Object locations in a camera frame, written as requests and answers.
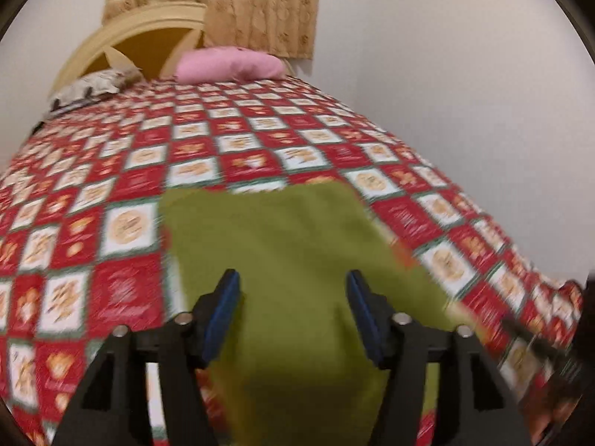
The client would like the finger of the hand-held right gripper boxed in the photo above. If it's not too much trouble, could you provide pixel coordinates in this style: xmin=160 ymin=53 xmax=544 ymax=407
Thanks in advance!
xmin=504 ymin=317 xmax=579 ymax=369

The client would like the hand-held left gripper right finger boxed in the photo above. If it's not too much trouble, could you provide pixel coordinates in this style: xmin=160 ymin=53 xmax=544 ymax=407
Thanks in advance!
xmin=346 ymin=269 xmax=533 ymax=446

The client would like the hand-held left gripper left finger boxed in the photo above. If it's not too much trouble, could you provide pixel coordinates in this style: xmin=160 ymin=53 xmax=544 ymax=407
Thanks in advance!
xmin=53 ymin=268 xmax=241 ymax=446

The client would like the green and orange garment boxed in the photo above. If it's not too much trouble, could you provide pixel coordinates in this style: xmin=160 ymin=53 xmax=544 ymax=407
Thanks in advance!
xmin=158 ymin=183 xmax=470 ymax=446

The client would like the red checkered bed blanket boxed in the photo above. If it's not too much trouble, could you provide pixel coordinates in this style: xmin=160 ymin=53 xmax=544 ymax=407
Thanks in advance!
xmin=0 ymin=77 xmax=586 ymax=446

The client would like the pink pillow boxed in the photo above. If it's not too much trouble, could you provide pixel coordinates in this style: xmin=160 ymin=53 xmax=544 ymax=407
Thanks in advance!
xmin=174 ymin=46 xmax=286 ymax=83

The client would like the grey patterned pillow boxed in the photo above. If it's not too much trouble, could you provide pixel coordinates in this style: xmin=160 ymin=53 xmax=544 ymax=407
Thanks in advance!
xmin=46 ymin=67 xmax=142 ymax=114

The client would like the cream wooden headboard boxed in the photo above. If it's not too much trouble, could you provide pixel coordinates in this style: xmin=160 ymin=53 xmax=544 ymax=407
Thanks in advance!
xmin=49 ymin=2 xmax=293 ymax=103

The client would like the beige patterned curtain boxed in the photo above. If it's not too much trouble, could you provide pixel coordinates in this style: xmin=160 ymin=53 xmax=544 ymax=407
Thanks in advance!
xmin=102 ymin=0 xmax=324 ymax=60

